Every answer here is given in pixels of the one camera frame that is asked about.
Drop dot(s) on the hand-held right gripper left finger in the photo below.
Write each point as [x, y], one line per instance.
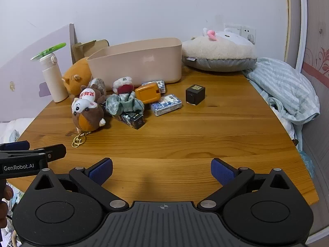
[101, 171]

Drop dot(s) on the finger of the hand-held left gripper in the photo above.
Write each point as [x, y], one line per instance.
[15, 146]
[55, 152]

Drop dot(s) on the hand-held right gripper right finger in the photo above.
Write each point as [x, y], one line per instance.
[222, 171]

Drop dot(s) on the gold keyring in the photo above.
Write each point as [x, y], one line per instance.
[78, 141]

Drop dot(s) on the brown white hamster plush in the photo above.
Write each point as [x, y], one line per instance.
[87, 114]

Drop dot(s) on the grey furry plush toy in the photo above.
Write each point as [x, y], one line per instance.
[99, 85]

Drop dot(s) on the blue white tissue pack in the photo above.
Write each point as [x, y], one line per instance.
[160, 84]
[166, 105]

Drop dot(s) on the orange plastic case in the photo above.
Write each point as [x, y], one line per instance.
[147, 93]

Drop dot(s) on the beige plastic storage container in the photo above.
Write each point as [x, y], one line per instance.
[136, 61]

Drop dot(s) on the person's left hand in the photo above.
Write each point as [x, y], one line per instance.
[4, 193]

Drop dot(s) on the dark card box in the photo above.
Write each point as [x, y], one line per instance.
[132, 120]

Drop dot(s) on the white thermos bottle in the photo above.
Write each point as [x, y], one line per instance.
[52, 82]

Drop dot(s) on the green plaid scrunchie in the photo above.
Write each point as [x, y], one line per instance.
[120, 104]

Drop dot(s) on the lilac board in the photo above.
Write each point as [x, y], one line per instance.
[23, 69]

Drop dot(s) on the orange plush toy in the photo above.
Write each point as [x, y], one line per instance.
[75, 76]

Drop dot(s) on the black cube box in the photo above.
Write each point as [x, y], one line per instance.
[194, 95]

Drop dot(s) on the small red white plush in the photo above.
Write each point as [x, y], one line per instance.
[124, 85]

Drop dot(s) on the green plastic fan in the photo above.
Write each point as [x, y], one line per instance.
[50, 50]

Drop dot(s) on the striped light blue blanket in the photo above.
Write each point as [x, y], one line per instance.
[282, 87]

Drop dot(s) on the light wooden stand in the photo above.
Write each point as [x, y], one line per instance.
[87, 46]

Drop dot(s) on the cream cow plush cushion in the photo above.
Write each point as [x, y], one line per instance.
[218, 52]

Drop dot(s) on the white wall socket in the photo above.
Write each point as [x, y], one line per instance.
[246, 32]

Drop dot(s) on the white door frame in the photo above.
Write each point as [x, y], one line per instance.
[303, 30]

